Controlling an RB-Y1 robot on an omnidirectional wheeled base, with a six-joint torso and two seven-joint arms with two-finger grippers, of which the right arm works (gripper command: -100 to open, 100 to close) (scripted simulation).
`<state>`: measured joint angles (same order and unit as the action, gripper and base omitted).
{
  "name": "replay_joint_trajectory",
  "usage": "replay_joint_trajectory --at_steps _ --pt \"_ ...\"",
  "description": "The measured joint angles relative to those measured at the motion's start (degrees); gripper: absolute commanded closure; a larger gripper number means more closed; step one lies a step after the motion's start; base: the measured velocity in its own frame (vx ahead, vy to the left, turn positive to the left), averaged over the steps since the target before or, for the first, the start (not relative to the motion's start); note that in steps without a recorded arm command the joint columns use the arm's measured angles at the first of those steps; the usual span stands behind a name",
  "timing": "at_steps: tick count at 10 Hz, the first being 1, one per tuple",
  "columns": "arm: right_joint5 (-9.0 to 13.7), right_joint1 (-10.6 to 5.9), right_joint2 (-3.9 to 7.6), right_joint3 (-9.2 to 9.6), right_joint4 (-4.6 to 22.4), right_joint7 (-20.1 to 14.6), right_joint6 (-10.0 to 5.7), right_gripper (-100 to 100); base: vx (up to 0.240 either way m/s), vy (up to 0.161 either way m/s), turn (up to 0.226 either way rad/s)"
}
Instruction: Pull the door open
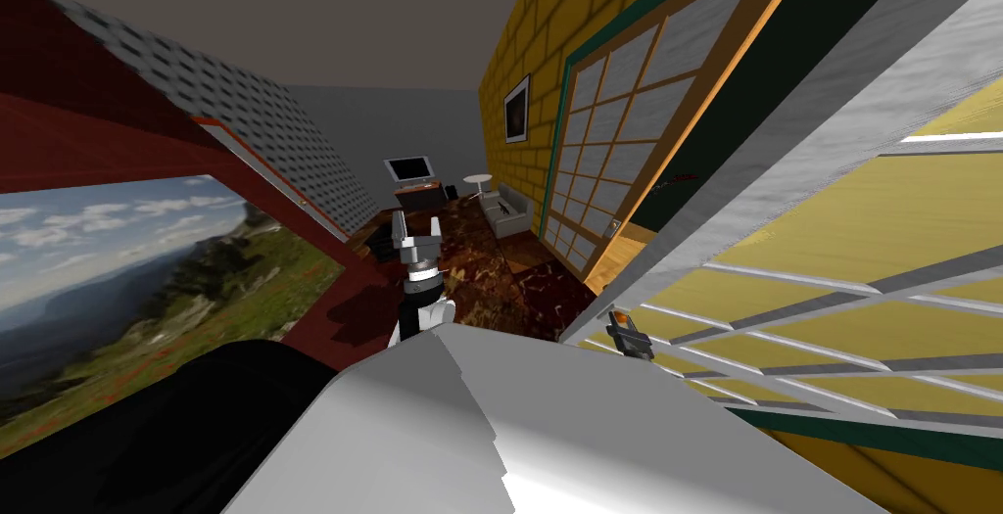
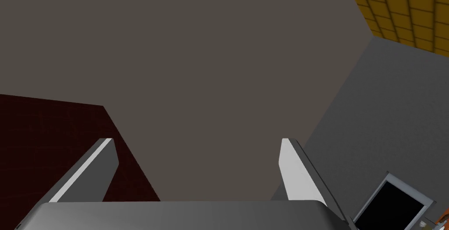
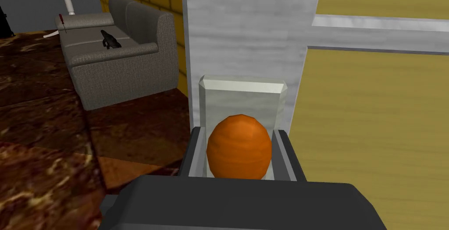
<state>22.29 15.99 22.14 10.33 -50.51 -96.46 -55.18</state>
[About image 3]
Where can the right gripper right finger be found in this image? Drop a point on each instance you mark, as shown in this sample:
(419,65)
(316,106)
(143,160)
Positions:
(285,160)

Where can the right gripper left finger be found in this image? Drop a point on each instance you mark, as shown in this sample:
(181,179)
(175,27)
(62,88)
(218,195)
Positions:
(196,156)

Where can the orange door knob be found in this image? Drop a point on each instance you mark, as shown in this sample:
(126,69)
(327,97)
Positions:
(239,149)

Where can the grey sofa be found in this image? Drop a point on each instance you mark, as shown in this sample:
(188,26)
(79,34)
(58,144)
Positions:
(119,72)

